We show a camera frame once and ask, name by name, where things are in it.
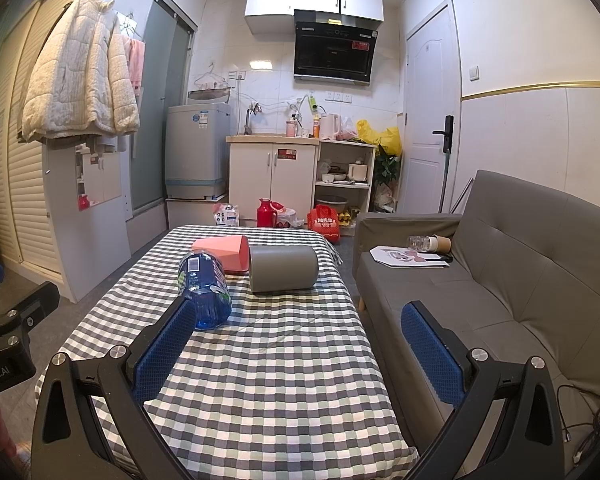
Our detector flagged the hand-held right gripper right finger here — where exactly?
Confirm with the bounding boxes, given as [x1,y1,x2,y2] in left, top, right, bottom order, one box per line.
[401,300,566,480]

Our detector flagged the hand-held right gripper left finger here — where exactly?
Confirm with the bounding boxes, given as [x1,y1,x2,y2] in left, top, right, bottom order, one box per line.
[31,298,199,480]

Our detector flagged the grey cup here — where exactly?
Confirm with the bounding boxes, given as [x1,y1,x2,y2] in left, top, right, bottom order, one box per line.
[248,244,320,295]

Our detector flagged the blue plastic bottle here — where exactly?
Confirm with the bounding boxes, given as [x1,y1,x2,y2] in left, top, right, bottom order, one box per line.
[178,252,233,331]

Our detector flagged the printed paper sheet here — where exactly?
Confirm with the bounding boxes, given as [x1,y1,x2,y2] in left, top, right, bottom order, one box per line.
[369,245,451,269]

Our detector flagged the grey sofa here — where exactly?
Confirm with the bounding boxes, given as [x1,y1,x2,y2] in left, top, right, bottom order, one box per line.
[352,169,600,466]

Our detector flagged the pink box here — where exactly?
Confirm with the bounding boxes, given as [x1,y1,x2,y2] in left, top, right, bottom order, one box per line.
[191,234,251,276]

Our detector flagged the checked tablecloth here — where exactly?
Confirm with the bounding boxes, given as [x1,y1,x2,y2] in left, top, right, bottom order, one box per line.
[34,224,422,480]

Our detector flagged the white louvred wardrobe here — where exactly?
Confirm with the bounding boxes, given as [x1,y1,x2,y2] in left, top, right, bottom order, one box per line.
[0,0,93,281]

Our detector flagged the white printed package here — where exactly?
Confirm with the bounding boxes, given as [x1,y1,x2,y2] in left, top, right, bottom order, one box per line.
[213,203,241,227]

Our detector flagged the red plastic bag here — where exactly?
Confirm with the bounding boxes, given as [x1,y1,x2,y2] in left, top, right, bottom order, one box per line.
[307,204,342,245]

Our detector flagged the red thermos jug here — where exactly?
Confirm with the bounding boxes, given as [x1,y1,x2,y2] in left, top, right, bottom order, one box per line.
[257,198,279,229]

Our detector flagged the white open shelf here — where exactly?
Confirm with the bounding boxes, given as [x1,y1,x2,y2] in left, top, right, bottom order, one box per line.
[313,139,378,237]

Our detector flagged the green potted plant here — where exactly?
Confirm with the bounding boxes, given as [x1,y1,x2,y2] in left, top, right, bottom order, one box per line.
[374,144,404,212]

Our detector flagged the grey washing machine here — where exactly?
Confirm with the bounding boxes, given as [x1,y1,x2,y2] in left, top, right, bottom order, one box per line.
[165,89,233,201]

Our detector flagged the white sink cabinet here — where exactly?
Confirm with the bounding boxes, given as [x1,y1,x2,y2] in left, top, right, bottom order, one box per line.
[226,134,321,229]

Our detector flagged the yellow plastic bag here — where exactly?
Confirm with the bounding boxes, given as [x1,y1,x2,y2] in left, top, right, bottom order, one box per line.
[356,119,403,157]

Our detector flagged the white quilted jacket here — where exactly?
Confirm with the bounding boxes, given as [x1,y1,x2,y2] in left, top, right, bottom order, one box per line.
[19,0,141,143]

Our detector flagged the frosted glass door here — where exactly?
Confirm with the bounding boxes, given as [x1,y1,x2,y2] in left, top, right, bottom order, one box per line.
[131,0,199,217]

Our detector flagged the white door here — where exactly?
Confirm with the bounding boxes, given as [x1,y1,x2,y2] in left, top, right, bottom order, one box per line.
[396,0,463,216]

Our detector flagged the metal faucet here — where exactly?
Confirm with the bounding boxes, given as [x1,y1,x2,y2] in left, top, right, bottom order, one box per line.
[244,104,262,136]

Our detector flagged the white electric kettle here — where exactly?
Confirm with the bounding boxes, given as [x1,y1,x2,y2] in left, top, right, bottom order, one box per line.
[319,112,342,141]

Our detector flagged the pink towel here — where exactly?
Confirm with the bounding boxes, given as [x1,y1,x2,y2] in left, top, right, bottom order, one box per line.
[124,36,146,89]

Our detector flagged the black range hood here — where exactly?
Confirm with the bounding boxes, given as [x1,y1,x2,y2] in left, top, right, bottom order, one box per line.
[293,9,380,85]

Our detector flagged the black cables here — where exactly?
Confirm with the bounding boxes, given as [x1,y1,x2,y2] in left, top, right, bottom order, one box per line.
[555,384,600,467]

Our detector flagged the black door lock handle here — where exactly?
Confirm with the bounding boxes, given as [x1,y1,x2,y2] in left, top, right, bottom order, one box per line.
[432,115,455,154]

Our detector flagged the wire clothes hanger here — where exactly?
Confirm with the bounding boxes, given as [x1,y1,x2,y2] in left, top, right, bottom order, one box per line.
[194,61,232,90]

